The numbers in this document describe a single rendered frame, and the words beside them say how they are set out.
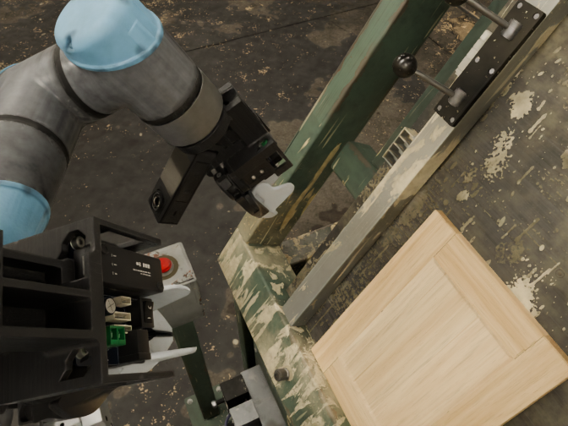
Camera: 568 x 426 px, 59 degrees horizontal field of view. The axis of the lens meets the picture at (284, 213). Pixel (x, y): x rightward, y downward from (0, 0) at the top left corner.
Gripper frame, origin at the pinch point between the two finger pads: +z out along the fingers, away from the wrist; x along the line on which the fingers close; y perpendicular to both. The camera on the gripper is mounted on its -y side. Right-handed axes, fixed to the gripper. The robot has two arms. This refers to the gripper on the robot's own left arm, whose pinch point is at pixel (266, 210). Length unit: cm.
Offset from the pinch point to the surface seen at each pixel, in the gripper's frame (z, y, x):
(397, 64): 4.8, 27.6, 11.6
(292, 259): 58, -11, 27
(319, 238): 63, -3, 30
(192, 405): 110, -81, 31
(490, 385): 30.3, 11.0, -28.0
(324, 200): 153, -2, 102
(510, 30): 7.5, 42.9, 6.3
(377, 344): 37.5, -1.4, -11.2
